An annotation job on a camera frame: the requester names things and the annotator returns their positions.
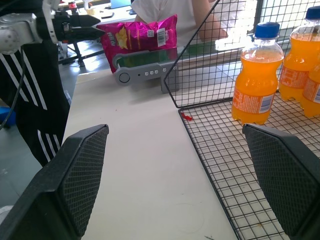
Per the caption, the orange soda bottle blue cap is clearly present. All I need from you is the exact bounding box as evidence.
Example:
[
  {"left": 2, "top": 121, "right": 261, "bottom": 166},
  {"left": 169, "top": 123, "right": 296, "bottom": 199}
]
[
  {"left": 299, "top": 63, "right": 320, "bottom": 118},
  {"left": 277, "top": 6, "right": 320, "bottom": 102},
  {"left": 231, "top": 21, "right": 285, "bottom": 126}
]

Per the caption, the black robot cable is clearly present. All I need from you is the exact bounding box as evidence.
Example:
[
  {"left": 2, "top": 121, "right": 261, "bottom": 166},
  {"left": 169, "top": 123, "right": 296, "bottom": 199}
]
[{"left": 0, "top": 46, "right": 27, "bottom": 130}]

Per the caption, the person in white shirt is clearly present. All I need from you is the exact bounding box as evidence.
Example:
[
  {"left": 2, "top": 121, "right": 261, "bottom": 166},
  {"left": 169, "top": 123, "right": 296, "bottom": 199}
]
[{"left": 130, "top": 0, "right": 248, "bottom": 49}]

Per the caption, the pink chips bag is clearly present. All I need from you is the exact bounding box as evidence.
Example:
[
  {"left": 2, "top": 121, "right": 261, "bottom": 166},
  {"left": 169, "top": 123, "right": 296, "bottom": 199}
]
[{"left": 96, "top": 14, "right": 179, "bottom": 74}]

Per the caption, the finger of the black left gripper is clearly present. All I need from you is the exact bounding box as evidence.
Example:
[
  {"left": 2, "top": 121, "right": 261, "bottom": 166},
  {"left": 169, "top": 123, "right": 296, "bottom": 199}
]
[
  {"left": 70, "top": 24, "right": 106, "bottom": 40},
  {"left": 70, "top": 14, "right": 102, "bottom": 28}
]

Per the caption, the person in black striped trousers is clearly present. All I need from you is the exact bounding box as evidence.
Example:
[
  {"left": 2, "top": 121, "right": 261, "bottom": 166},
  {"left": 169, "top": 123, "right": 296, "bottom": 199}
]
[{"left": 0, "top": 41, "right": 71, "bottom": 168}]

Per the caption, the background office desk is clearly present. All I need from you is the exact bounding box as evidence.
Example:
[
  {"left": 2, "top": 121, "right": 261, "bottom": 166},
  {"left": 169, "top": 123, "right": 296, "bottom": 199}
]
[{"left": 58, "top": 0, "right": 138, "bottom": 24}]

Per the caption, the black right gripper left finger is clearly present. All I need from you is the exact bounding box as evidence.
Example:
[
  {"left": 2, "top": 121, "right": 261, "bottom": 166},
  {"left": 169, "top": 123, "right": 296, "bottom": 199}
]
[{"left": 0, "top": 123, "right": 110, "bottom": 240}]

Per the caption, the grey scanner device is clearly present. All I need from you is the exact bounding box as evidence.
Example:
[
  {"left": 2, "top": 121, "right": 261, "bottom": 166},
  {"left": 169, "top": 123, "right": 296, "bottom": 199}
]
[{"left": 111, "top": 41, "right": 241, "bottom": 95}]

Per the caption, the black wire rack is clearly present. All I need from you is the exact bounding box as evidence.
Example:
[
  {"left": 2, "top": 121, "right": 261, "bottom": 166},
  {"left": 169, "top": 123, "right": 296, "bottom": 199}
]
[{"left": 163, "top": 0, "right": 320, "bottom": 240}]

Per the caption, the black chair base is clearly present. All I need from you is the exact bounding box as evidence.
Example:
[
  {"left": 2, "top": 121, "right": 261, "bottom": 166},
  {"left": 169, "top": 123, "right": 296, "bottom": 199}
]
[{"left": 58, "top": 39, "right": 106, "bottom": 67}]

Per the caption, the blue box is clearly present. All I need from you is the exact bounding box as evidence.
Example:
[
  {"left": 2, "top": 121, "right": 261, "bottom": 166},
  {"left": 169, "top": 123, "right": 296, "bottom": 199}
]
[{"left": 0, "top": 106, "right": 17, "bottom": 129}]

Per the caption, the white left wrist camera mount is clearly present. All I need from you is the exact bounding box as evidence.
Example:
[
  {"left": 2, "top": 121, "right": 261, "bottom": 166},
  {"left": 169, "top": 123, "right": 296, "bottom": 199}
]
[{"left": 41, "top": 0, "right": 61, "bottom": 44}]

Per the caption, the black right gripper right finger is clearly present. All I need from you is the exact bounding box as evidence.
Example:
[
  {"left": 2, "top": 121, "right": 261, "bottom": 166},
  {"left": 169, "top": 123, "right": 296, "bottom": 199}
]
[{"left": 241, "top": 123, "right": 320, "bottom": 240}]

